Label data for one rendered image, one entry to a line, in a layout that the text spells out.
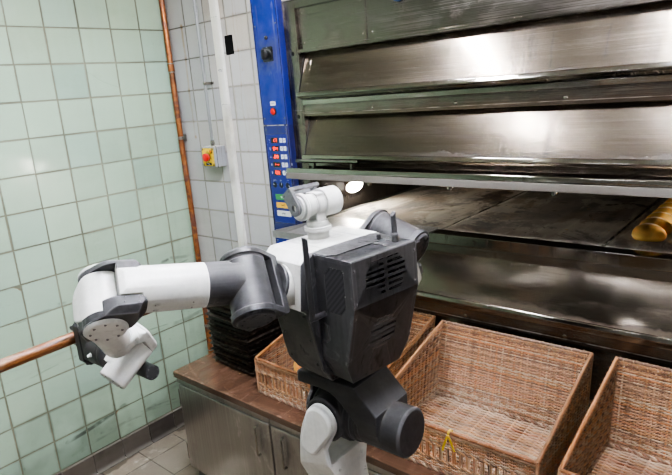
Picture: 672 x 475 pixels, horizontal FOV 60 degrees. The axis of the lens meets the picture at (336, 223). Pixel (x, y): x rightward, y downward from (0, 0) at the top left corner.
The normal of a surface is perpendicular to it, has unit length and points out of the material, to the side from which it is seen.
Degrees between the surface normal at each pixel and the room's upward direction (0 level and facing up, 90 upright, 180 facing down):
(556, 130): 70
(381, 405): 45
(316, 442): 90
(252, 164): 90
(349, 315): 90
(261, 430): 90
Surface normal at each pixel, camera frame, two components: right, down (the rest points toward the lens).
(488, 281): -0.63, -0.12
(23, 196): 0.76, 0.09
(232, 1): -0.64, 0.22
